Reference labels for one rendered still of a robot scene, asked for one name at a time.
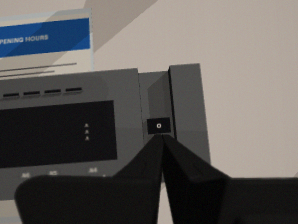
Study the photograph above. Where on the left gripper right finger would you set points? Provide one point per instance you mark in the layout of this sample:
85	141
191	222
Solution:
195	200

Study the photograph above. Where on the white laminated sheet with blue panel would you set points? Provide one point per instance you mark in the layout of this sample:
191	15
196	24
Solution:
42	44

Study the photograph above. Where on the dark grey laminator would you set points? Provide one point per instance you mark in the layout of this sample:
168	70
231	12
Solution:
95	123

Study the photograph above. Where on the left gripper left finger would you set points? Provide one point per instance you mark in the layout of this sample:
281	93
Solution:
54	199

